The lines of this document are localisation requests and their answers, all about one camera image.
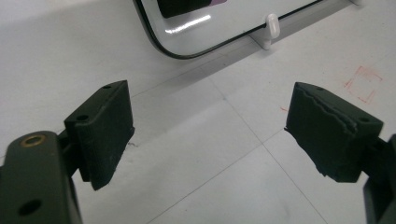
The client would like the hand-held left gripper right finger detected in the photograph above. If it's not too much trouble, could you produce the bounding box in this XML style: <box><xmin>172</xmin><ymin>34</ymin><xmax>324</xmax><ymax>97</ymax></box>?
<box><xmin>284</xmin><ymin>81</ymin><xmax>384</xmax><ymax>184</ymax></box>

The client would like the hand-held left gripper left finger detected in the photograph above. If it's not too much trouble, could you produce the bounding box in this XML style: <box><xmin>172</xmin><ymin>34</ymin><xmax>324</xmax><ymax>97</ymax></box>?
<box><xmin>64</xmin><ymin>79</ymin><xmax>135</xmax><ymax>191</ymax></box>

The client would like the white whiteboard support foot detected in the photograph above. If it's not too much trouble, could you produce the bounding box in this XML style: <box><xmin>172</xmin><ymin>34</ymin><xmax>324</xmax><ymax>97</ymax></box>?
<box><xmin>249</xmin><ymin>12</ymin><xmax>281</xmax><ymax>50</ymax></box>

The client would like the white whiteboard with black rim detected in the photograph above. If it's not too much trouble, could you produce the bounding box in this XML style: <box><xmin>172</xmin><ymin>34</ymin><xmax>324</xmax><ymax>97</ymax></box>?
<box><xmin>133</xmin><ymin>0</ymin><xmax>331</xmax><ymax>60</ymax></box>

